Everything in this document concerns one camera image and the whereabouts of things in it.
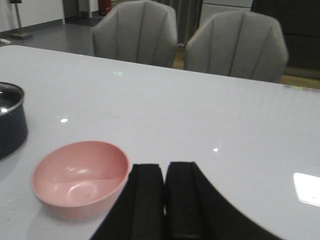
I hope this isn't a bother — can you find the right grey upholstered chair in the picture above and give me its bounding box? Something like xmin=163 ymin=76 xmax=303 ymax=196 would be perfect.
xmin=184 ymin=11 xmax=289 ymax=83

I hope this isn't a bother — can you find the metal floor stand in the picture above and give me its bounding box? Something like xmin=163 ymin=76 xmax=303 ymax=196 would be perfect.
xmin=9 ymin=0 xmax=32 ymax=40

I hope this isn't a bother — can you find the pink plastic bowl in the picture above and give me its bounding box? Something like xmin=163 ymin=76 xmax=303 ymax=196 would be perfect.
xmin=30 ymin=140 xmax=131 ymax=220

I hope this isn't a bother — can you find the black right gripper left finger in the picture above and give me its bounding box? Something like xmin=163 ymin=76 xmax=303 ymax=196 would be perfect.
xmin=91 ymin=164 xmax=164 ymax=240

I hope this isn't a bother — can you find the dark blue saucepan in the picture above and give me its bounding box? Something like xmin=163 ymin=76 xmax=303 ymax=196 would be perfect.
xmin=0 ymin=81 xmax=29 ymax=161

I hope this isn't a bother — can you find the red bin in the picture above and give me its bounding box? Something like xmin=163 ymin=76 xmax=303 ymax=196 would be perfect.
xmin=98 ymin=0 xmax=112 ymax=16

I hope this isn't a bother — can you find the grey upholstered chair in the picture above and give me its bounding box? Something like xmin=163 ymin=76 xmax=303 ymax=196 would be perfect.
xmin=184 ymin=11 xmax=289 ymax=83
xmin=92 ymin=0 xmax=178 ymax=68

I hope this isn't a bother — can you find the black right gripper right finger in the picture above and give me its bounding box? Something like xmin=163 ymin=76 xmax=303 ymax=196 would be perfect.
xmin=165 ymin=162 xmax=278 ymax=240

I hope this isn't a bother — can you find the left grey upholstered chair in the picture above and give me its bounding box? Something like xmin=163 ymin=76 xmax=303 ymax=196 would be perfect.
xmin=92 ymin=0 xmax=178 ymax=68

